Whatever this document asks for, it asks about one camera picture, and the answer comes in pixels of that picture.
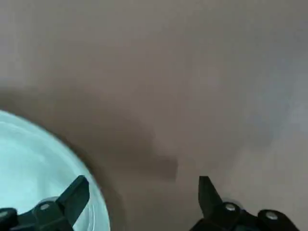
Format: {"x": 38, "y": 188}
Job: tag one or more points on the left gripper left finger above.
{"x": 72, "y": 199}

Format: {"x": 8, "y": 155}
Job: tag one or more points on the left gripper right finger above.
{"x": 209, "y": 199}

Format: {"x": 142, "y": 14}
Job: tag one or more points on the pale green plate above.
{"x": 36, "y": 156}

